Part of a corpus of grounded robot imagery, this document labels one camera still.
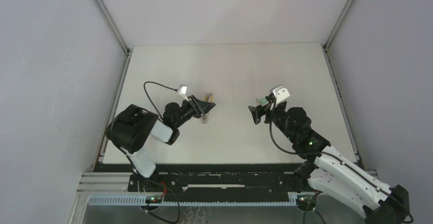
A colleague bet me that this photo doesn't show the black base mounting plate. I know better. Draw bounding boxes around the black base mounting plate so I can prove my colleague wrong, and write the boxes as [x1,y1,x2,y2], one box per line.
[127,163,314,203]

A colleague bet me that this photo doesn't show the black left camera cable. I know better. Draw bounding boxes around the black left camera cable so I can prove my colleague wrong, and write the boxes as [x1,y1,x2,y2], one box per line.
[143,81,180,120]

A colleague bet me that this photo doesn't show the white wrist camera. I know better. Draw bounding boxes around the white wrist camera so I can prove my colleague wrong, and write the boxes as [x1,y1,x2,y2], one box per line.
[270,85,291,107]
[177,84,189,101]

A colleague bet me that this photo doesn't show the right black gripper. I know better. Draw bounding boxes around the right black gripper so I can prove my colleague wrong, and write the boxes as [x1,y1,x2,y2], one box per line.
[249,96,296,142]

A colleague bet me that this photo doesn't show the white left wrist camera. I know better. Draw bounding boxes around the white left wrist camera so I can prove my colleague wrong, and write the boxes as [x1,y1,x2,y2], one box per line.
[177,84,189,101]

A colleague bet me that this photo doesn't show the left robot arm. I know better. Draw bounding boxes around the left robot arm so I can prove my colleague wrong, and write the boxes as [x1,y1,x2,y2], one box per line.
[105,95,216,192]

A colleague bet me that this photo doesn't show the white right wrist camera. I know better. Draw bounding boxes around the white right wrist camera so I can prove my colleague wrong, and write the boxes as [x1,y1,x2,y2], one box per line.
[270,85,291,107]

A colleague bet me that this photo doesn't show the large keyring with yellow grip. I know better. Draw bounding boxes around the large keyring with yellow grip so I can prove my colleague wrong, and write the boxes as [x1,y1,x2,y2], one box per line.
[201,93,215,124]

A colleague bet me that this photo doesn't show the key with green tag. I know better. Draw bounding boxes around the key with green tag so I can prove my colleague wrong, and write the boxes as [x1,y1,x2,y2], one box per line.
[256,97,269,106]

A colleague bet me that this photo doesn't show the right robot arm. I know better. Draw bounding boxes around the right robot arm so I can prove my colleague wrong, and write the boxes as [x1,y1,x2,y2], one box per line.
[248,94,414,223]

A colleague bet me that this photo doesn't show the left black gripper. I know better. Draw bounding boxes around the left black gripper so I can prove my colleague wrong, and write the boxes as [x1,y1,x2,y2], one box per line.
[174,95,215,129]

